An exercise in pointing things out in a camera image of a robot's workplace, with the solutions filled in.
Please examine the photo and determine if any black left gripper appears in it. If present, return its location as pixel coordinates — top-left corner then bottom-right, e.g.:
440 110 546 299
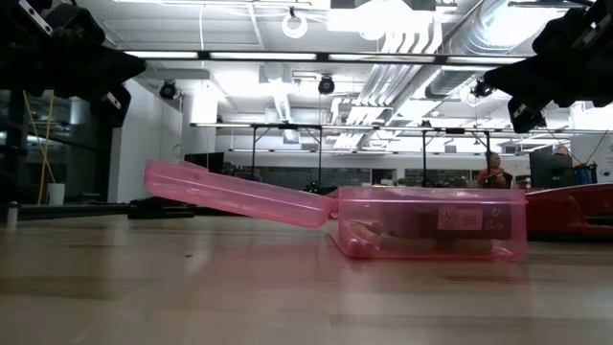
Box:
0 0 148 128

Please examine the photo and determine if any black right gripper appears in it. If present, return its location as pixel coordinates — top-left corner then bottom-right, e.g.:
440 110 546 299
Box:
483 0 613 134

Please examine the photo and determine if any yellow green crayon box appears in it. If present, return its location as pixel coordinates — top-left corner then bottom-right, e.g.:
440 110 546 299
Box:
377 203 513 242

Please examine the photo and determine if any pink translucent plastic box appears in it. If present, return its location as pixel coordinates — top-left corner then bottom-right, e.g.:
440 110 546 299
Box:
143 159 529 263

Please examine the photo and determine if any yellow marker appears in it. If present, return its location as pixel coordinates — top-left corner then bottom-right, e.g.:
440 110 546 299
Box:
352 219 387 246

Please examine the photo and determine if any black computer monitor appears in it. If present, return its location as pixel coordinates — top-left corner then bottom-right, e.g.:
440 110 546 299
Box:
529 151 575 189

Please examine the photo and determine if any person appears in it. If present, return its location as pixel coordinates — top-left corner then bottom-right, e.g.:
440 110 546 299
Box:
476 150 514 189

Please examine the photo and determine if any white bucket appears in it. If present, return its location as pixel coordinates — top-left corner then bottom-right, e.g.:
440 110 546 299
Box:
45 182 66 207

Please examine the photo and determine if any red marker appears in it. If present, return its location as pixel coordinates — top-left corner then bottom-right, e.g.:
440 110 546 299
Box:
524 183 613 241

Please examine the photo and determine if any black background rig frame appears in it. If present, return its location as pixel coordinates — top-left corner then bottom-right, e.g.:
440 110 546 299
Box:
249 122 493 189

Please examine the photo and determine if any white hanging ring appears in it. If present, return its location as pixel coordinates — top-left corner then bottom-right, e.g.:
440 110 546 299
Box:
281 11 309 40

